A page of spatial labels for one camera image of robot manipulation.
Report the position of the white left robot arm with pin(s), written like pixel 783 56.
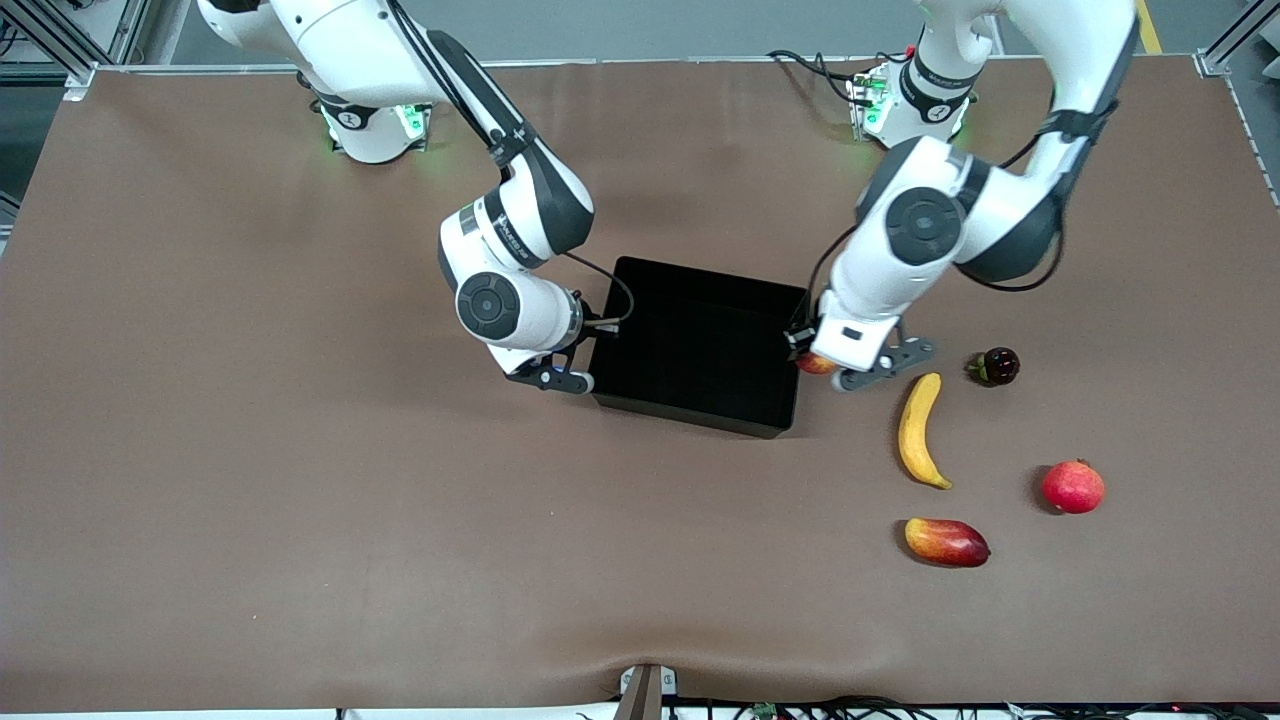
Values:
pixel 880 270

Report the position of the black plastic box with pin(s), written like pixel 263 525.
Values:
pixel 700 350

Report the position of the brown table mat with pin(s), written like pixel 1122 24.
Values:
pixel 300 500

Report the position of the red yellow apple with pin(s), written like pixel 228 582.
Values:
pixel 818 365

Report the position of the red pomegranate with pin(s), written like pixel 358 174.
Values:
pixel 1073 488

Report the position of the red yellow mango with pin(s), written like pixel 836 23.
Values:
pixel 945 542

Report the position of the yellow banana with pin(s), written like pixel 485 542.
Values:
pixel 910 430

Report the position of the dark purple mangosteen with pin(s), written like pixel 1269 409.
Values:
pixel 998 366

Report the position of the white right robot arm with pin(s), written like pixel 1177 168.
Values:
pixel 350 40

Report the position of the metal table clamp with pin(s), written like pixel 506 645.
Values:
pixel 645 695

